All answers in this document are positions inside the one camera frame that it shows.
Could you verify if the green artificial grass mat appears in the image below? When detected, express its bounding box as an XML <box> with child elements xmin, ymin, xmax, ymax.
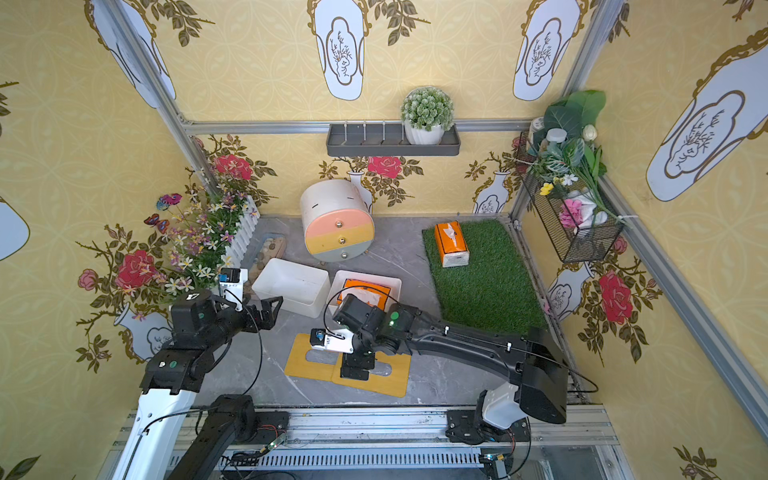
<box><xmin>422</xmin><ymin>220</ymin><xmax>548</xmax><ymax>333</ymax></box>

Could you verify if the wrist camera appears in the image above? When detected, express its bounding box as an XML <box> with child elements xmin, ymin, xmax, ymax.
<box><xmin>218</xmin><ymin>267</ymin><xmax>248</xmax><ymax>311</ymax></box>
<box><xmin>309</xmin><ymin>328</ymin><xmax>354</xmax><ymax>354</ymax></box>

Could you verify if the potted green succulent plant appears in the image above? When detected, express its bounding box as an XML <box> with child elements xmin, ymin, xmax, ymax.
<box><xmin>401</xmin><ymin>86</ymin><xmax>454</xmax><ymax>145</ymax></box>

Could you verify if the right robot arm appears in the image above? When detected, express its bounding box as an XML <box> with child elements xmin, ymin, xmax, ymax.
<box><xmin>310</xmin><ymin>294</ymin><xmax>575</xmax><ymax>445</ymax></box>

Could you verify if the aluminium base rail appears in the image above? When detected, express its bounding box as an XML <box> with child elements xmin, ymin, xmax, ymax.
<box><xmin>98</xmin><ymin>406</ymin><xmax>634</xmax><ymax>480</ymax></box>

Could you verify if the wooden tray with stones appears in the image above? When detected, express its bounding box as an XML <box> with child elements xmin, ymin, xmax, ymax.
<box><xmin>246</xmin><ymin>233</ymin><xmax>287</xmax><ymax>287</ymax></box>

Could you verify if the black wire wall basket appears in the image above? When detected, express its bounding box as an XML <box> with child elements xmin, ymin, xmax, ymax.
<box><xmin>518</xmin><ymin>128</ymin><xmax>623</xmax><ymax>263</ymax></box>

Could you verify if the grey wall shelf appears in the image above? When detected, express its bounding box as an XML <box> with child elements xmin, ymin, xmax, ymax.
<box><xmin>326</xmin><ymin>122</ymin><xmax>462</xmax><ymax>157</ymax></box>

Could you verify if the orange tissue pack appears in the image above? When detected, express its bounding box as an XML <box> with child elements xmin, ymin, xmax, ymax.
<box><xmin>336</xmin><ymin>278</ymin><xmax>391</xmax><ymax>310</ymax></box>
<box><xmin>434</xmin><ymin>221</ymin><xmax>470</xmax><ymax>268</ymax></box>

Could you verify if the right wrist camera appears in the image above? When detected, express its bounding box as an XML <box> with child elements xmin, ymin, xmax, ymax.
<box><xmin>309</xmin><ymin>328</ymin><xmax>354</xmax><ymax>354</ymax></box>

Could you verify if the white plastic box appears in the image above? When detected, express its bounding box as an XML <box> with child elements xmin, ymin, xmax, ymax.
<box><xmin>252</xmin><ymin>258</ymin><xmax>331</xmax><ymax>318</ymax></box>
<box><xmin>328</xmin><ymin>270</ymin><xmax>402</xmax><ymax>313</ymax></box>

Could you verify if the white fence flower planter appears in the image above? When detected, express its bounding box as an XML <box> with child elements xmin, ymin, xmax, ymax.
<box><xmin>141</xmin><ymin>183</ymin><xmax>258</xmax><ymax>301</ymax></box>

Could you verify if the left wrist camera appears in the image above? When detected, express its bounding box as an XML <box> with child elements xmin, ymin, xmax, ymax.
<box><xmin>218</xmin><ymin>267</ymin><xmax>248</xmax><ymax>311</ymax></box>

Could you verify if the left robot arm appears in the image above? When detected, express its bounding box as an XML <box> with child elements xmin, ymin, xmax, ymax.
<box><xmin>113</xmin><ymin>289</ymin><xmax>283</xmax><ymax>479</ymax></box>

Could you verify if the round pastel drawer cabinet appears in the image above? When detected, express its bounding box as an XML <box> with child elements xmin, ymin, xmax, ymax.
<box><xmin>300</xmin><ymin>179</ymin><xmax>375</xmax><ymax>263</ymax></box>

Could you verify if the artificial flower bouquet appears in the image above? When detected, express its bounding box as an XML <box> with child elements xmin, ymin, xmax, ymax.
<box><xmin>528</xmin><ymin>90</ymin><xmax>629</xmax><ymax>233</ymax></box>

